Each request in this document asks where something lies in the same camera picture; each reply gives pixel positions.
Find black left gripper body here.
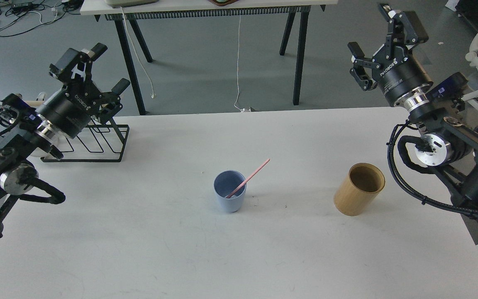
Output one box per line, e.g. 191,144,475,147
37,76,105,139

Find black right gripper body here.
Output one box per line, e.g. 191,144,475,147
372,44,433,107

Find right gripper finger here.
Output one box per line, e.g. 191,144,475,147
347,42,383,91
378,3,429,56

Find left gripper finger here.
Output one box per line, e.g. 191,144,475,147
49,42,108,83
95,78,131,124

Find blue cup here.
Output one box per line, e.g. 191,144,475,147
214,170,246,213

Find pink chopstick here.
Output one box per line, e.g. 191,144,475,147
225,159,271,199

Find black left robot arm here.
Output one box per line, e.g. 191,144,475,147
0,42,130,238

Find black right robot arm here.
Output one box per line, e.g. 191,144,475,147
348,2,478,222

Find background table with black legs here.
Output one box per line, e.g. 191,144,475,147
80,0,338,115

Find wooden cylinder holder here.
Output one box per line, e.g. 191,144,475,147
333,163,385,216

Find black wire dish rack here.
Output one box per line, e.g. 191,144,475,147
40,120,130,162

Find floor cables and adapters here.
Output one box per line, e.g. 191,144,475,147
0,0,84,42

